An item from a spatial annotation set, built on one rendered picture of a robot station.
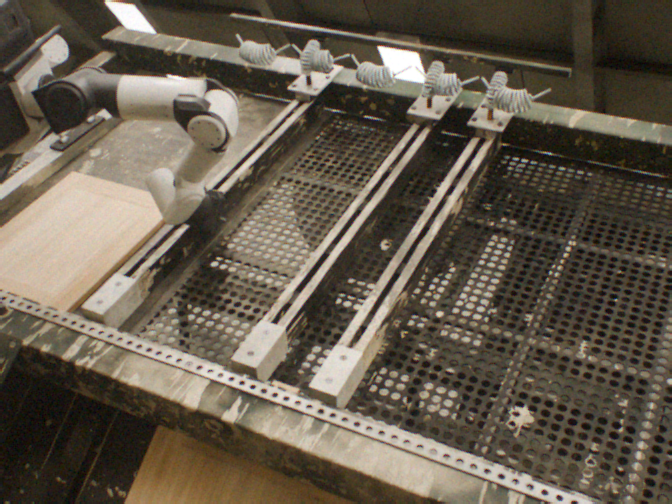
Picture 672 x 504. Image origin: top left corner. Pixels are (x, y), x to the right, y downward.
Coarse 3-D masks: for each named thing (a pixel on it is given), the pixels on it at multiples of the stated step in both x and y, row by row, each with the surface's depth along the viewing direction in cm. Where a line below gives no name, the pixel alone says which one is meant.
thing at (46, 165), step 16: (96, 128) 247; (80, 144) 242; (48, 160) 233; (64, 160) 238; (16, 176) 227; (32, 176) 228; (48, 176) 233; (0, 192) 222; (16, 192) 224; (0, 208) 220
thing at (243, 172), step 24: (312, 48) 240; (312, 72) 253; (336, 72) 252; (312, 96) 245; (288, 120) 238; (312, 120) 249; (264, 144) 228; (288, 144) 238; (240, 168) 220; (264, 168) 228; (240, 192) 219; (168, 240) 197; (192, 240) 203; (144, 264) 190; (168, 264) 196; (120, 288) 184; (144, 288) 189; (96, 312) 178; (120, 312) 183
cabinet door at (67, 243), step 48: (48, 192) 224; (96, 192) 223; (144, 192) 222; (0, 240) 208; (48, 240) 208; (96, 240) 207; (144, 240) 207; (0, 288) 194; (48, 288) 194; (96, 288) 195
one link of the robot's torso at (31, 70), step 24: (0, 0) 162; (0, 24) 161; (24, 24) 167; (0, 48) 163; (24, 48) 168; (0, 72) 160; (24, 72) 165; (48, 72) 172; (0, 96) 163; (24, 96) 167; (0, 120) 165; (24, 120) 169; (0, 144) 167; (24, 144) 174
